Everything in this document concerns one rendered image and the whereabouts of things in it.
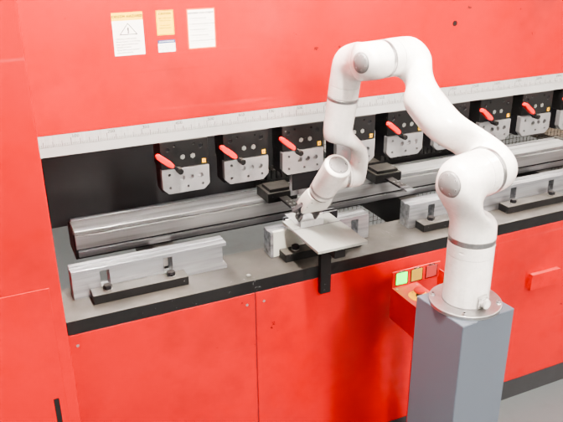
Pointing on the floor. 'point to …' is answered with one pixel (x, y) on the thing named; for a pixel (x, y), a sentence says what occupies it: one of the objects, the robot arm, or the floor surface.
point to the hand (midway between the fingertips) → (307, 214)
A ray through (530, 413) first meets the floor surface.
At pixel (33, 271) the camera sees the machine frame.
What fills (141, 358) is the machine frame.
